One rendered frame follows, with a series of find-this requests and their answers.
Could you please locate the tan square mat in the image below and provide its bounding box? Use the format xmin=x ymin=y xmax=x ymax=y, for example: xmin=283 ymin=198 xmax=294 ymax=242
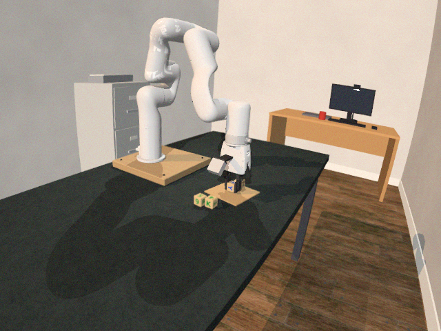
xmin=205 ymin=183 xmax=260 ymax=206

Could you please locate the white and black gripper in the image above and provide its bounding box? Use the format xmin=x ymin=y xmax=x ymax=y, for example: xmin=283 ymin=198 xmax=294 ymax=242
xmin=220 ymin=141 xmax=252 ymax=193

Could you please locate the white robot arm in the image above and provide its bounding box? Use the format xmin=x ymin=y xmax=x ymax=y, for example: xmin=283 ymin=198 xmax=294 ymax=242
xmin=136 ymin=18 xmax=252 ymax=163

